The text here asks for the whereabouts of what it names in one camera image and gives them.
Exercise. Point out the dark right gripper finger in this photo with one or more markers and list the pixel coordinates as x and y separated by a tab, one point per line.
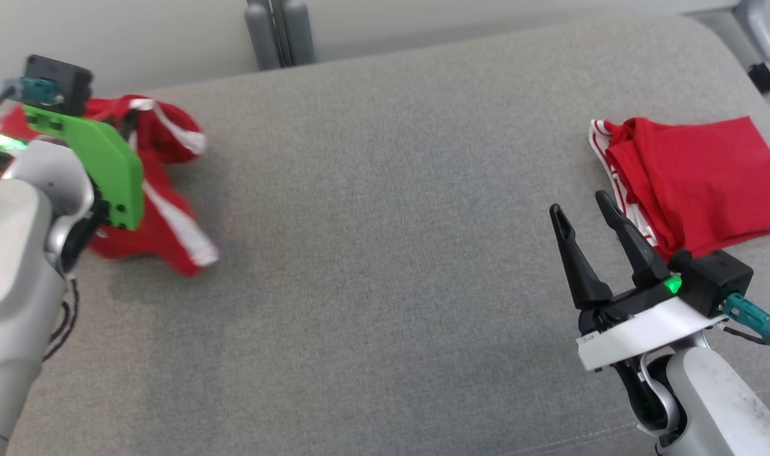
584	272
638	253

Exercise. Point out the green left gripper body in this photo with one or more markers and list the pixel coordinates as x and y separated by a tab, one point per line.
109	164

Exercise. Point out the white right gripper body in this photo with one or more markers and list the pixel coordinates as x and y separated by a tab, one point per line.
644	329

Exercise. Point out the red Bulls shorts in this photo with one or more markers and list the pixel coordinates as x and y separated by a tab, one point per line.
170	234

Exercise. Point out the red white Bulls jersey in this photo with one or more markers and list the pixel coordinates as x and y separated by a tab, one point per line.
708	177

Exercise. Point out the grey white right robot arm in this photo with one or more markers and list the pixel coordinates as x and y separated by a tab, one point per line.
714	405

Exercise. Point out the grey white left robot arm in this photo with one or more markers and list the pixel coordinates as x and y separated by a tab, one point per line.
11	253

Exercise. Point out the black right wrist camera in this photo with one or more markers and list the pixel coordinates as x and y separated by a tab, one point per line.
714	278

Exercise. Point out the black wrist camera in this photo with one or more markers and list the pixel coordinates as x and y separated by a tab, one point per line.
714	278
62	79

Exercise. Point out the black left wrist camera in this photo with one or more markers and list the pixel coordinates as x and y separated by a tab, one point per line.
62	79

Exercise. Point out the grey partition post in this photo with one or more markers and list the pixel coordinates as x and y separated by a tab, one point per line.
296	28
261	31

